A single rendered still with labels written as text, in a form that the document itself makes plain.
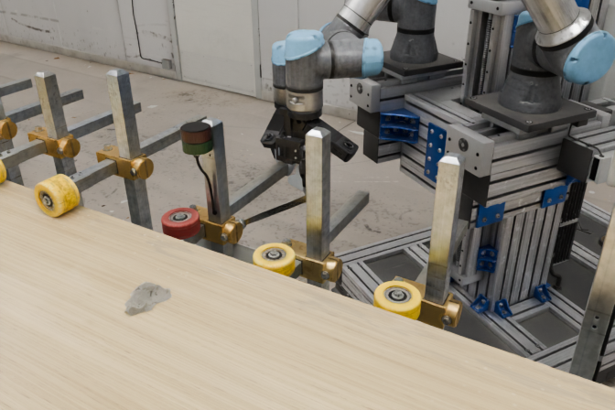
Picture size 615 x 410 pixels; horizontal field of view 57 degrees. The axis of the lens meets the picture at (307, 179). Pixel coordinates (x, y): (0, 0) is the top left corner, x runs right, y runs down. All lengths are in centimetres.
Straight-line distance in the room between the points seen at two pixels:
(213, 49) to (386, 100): 324
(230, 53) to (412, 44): 311
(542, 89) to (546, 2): 27
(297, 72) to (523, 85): 60
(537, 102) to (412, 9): 53
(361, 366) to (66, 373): 43
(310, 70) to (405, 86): 75
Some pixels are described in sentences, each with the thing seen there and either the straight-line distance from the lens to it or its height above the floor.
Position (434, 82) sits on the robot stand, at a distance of 189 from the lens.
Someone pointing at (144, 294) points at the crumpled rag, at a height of 92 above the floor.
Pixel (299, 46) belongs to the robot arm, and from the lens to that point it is 110.
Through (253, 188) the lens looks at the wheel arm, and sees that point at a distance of 143.
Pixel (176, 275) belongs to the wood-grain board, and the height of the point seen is 90.
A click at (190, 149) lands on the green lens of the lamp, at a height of 107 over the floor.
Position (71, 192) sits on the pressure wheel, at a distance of 131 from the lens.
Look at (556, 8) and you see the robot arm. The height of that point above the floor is 131.
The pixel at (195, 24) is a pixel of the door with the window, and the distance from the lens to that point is 500.
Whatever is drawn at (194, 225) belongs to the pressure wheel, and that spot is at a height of 90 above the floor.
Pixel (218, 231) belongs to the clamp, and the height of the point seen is 85.
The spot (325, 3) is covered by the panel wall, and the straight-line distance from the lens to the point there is 415.
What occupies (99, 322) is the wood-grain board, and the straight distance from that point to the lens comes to 101.
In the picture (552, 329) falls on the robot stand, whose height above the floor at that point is 21.
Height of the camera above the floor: 152
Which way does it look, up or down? 27 degrees down
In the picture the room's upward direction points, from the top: 1 degrees counter-clockwise
